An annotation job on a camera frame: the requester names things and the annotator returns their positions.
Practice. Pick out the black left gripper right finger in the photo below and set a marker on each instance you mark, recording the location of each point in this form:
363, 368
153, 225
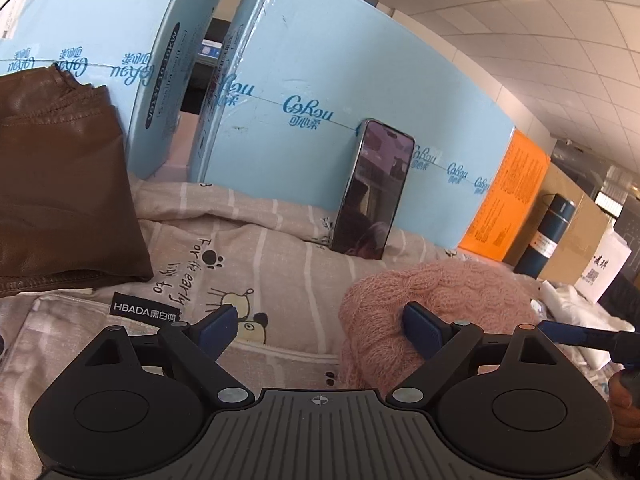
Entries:
509, 404

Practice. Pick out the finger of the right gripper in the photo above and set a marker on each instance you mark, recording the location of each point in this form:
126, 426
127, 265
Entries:
578, 336

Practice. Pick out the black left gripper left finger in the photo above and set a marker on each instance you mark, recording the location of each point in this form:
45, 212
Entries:
132, 405

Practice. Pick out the pink knitted sweater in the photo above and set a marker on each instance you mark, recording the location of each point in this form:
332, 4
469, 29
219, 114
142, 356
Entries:
375, 352

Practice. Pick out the person right hand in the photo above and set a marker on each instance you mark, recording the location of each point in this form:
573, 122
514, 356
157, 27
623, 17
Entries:
626, 416

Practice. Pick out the white folded garment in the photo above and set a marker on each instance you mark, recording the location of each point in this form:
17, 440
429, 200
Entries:
566, 305

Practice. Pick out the black sofa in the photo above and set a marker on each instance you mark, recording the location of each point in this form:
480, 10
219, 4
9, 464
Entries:
622, 299

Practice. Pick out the brown cardboard box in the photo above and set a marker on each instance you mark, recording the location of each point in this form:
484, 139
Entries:
580, 240

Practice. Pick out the dark blue thermos bottle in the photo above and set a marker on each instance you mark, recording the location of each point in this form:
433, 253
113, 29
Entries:
546, 239

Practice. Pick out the white paper bag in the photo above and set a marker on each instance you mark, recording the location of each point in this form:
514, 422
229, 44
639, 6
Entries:
605, 264

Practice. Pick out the orange paper sheet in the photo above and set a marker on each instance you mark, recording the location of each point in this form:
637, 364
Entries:
508, 200

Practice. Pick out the patterned beige bed sheet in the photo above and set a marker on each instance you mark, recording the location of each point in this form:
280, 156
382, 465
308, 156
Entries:
207, 245

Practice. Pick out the brown leather garment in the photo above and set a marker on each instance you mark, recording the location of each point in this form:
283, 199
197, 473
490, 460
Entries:
67, 214

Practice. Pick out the black smartphone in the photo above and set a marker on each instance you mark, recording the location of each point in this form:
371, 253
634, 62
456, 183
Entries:
373, 191

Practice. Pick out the right light blue carton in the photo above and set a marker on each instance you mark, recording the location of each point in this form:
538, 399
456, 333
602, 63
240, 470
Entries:
294, 81

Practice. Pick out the light blue carton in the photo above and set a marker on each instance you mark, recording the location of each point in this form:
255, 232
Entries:
142, 50
294, 81

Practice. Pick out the left light blue carton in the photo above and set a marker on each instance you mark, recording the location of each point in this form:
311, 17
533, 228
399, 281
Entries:
142, 50

